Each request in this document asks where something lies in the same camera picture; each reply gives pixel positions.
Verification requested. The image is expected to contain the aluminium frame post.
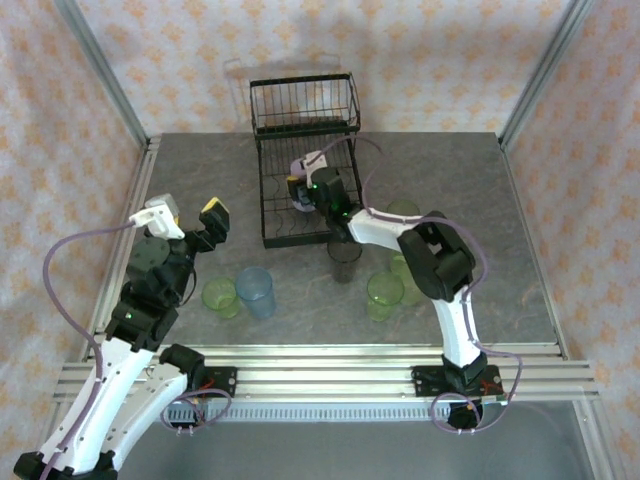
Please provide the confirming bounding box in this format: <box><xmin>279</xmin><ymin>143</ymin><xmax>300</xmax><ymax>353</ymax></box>
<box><xmin>498</xmin><ymin>0</ymin><xmax>599</xmax><ymax>151</ymax></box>
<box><xmin>53</xmin><ymin>0</ymin><xmax>151</xmax><ymax>147</ymax></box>

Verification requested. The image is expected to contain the grey slotted cable duct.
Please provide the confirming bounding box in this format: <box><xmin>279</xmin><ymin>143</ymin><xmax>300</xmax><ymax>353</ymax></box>
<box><xmin>162</xmin><ymin>403</ymin><xmax>451</xmax><ymax>424</ymax></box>

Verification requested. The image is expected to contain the grey metal panel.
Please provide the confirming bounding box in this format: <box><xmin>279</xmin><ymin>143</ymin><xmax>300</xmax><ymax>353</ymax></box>
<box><xmin>119</xmin><ymin>419</ymin><xmax>589</xmax><ymax>480</ymax></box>

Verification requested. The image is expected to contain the aluminium table side rail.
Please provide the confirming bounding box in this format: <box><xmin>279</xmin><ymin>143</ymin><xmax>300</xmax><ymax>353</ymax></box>
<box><xmin>497</xmin><ymin>133</ymin><xmax>571</xmax><ymax>361</ymax></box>
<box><xmin>79</xmin><ymin>134</ymin><xmax>162</xmax><ymax>362</ymax></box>

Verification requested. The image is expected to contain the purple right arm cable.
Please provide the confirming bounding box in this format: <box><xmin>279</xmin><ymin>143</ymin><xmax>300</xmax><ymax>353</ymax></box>
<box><xmin>309</xmin><ymin>135</ymin><xmax>525</xmax><ymax>435</ymax></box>

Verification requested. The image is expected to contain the black wire dish rack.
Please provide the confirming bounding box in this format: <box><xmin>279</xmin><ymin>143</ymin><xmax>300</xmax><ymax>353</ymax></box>
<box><xmin>248</xmin><ymin>73</ymin><xmax>369</xmax><ymax>250</ymax></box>

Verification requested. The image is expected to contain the purple plastic cup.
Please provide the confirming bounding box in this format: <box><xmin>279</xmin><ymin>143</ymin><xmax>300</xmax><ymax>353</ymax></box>
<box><xmin>288</xmin><ymin>154</ymin><xmax>317</xmax><ymax>215</ymax></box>

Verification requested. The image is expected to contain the green plastic cup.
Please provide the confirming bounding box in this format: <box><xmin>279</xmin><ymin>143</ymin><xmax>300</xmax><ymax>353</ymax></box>
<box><xmin>201</xmin><ymin>277</ymin><xmax>242</xmax><ymax>320</ymax></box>
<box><xmin>387</xmin><ymin>199</ymin><xmax>421</xmax><ymax>221</ymax></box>
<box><xmin>366</xmin><ymin>271</ymin><xmax>405</xmax><ymax>322</ymax></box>
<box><xmin>389</xmin><ymin>254</ymin><xmax>425</xmax><ymax>307</ymax></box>

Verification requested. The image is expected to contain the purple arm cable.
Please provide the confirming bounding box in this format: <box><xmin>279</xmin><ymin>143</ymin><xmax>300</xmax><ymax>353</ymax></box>
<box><xmin>309</xmin><ymin>135</ymin><xmax>525</xmax><ymax>435</ymax></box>
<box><xmin>38</xmin><ymin>222</ymin><xmax>234</xmax><ymax>480</ymax></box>

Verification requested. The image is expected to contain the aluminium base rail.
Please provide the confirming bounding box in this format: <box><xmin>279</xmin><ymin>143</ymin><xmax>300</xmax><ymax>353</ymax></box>
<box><xmin>52</xmin><ymin>342</ymin><xmax>601</xmax><ymax>401</ymax></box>

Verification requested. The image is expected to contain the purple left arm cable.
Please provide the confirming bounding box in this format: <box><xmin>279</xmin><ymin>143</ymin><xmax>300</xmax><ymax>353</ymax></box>
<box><xmin>38</xmin><ymin>222</ymin><xmax>234</xmax><ymax>480</ymax></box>

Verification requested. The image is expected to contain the dark grey plastic cup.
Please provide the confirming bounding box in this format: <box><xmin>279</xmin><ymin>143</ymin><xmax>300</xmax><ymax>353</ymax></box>
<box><xmin>327</xmin><ymin>239</ymin><xmax>363</xmax><ymax>285</ymax></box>

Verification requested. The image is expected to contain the blue plastic cup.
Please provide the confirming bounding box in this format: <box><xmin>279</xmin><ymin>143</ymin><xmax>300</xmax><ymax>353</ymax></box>
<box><xmin>235</xmin><ymin>266</ymin><xmax>277</xmax><ymax>320</ymax></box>

